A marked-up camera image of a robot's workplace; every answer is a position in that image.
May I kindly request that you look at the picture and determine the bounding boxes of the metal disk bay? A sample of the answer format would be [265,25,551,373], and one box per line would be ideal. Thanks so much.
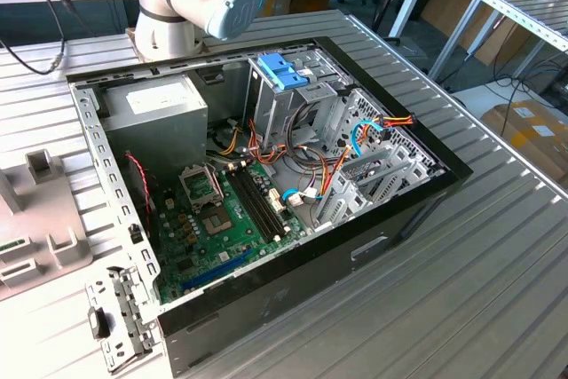
[310,147,445,233]

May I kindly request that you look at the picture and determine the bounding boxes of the white metal shelf rack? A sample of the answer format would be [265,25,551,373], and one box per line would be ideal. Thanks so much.
[428,0,568,83]

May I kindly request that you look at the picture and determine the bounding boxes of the black wire bundle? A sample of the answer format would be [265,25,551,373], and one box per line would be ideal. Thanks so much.
[286,101,347,171]

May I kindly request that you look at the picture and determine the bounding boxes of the red black twisted wire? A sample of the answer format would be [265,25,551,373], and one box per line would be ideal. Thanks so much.
[123,151,156,220]

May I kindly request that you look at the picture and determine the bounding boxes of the blue expansion slot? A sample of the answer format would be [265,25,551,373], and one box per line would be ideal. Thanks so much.
[181,248,256,291]

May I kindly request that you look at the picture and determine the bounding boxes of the grey power supply box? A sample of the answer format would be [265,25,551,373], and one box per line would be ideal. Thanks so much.
[100,73,209,176]

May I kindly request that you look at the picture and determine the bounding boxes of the orange yellow red power wire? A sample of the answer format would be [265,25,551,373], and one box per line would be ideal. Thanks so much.
[319,113,415,197]

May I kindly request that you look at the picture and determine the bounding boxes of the grey metal drive cage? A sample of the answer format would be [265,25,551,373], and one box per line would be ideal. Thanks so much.
[242,48,356,154]

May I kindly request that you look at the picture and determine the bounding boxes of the CPU socket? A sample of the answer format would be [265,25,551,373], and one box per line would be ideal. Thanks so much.
[197,205,234,236]

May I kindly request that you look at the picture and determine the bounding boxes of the black open PC case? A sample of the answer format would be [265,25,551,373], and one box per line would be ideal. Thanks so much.
[65,36,474,379]

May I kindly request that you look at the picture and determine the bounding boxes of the brown cardboard floor boxes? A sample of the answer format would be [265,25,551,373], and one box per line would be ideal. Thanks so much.
[481,101,568,185]

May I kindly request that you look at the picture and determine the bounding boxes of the blue wire with white tag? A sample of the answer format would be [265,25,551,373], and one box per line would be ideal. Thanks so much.
[281,187,321,208]

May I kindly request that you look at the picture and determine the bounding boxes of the black plastic case latch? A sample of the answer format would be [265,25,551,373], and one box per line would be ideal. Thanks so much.
[87,306,112,340]

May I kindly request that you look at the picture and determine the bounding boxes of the socket locking lever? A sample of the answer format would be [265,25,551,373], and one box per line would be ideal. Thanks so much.
[207,164,225,202]

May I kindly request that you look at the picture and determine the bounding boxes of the green motherboard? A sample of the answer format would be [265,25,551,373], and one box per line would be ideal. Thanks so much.
[150,161,310,304]

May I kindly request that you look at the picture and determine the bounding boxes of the colourful power supply wire bundle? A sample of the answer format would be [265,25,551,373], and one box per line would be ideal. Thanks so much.
[212,119,292,170]

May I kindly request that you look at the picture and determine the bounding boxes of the grey parts rack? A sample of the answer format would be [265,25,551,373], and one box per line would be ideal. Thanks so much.
[0,149,93,304]

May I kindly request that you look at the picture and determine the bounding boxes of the blue plastic drive latch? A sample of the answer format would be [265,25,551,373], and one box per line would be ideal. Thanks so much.
[256,53,308,92]

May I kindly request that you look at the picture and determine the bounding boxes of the white board connector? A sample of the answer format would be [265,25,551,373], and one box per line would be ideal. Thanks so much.
[267,187,286,215]

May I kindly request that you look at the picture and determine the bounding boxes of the metal socket cover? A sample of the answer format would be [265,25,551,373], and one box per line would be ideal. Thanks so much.
[177,164,224,212]

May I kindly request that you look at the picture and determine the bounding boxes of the brown cardboard sheet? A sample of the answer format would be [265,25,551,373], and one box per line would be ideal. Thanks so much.
[420,0,533,67]

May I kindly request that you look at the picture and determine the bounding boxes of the blue data wire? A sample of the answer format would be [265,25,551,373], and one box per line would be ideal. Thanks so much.
[348,117,385,158]

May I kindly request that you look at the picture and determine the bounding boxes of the black RAM slot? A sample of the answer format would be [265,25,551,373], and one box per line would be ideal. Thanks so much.
[235,168,280,241]
[229,169,275,243]
[241,166,283,239]
[247,164,288,236]

